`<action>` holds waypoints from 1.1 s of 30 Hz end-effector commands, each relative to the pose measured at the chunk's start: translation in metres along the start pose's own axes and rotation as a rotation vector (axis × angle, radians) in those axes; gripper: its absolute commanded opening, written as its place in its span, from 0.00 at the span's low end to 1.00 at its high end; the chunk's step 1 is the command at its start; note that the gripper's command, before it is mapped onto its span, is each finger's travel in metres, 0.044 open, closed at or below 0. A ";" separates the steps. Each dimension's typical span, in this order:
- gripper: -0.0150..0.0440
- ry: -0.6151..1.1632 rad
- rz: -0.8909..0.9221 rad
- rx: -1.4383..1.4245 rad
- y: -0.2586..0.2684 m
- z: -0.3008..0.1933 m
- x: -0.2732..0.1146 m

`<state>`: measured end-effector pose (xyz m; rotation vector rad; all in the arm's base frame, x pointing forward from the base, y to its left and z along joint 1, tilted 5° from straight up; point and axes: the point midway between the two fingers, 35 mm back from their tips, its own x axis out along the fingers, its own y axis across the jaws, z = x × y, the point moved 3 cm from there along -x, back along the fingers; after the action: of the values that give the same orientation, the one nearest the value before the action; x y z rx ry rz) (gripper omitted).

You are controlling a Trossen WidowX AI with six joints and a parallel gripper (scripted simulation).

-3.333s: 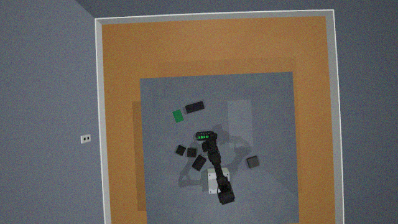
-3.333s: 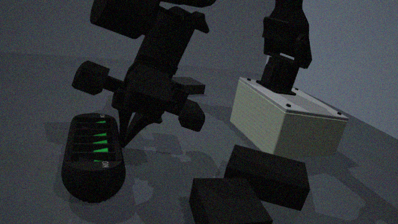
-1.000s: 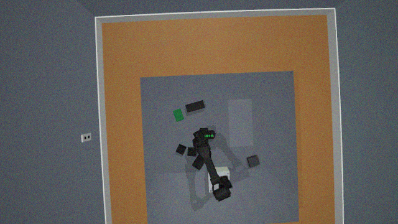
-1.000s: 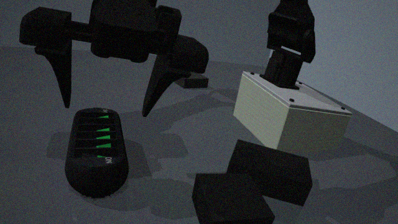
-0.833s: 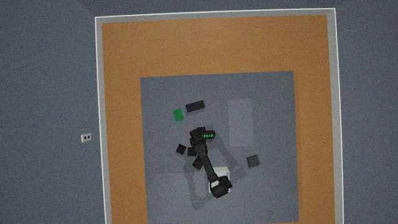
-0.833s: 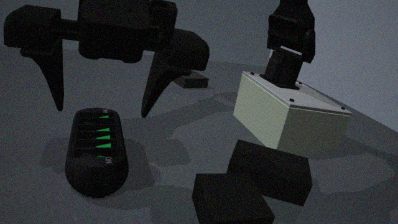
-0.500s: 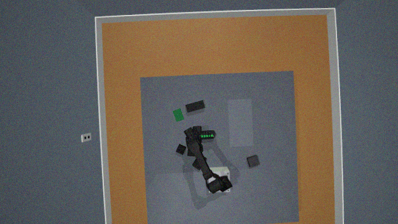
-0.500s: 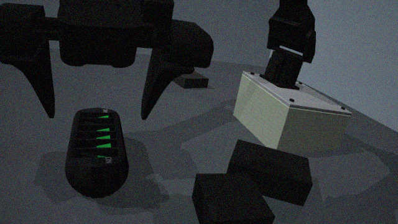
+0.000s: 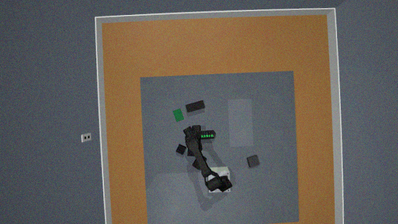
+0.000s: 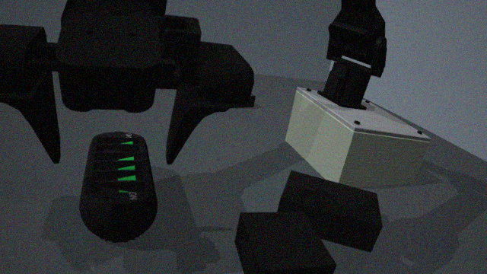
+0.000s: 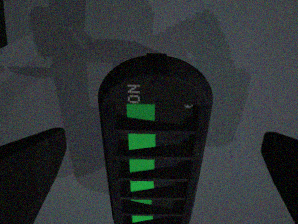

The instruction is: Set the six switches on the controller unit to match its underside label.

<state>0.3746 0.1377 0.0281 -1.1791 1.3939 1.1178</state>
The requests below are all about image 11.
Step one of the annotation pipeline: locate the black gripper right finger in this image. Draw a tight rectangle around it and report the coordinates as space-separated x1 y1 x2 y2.
261 131 298 224

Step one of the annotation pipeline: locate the dark grey controller unit with green rocker switches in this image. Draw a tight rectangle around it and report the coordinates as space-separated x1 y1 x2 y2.
98 53 213 224

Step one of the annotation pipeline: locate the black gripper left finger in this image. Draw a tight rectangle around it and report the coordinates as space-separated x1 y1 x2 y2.
0 128 67 224

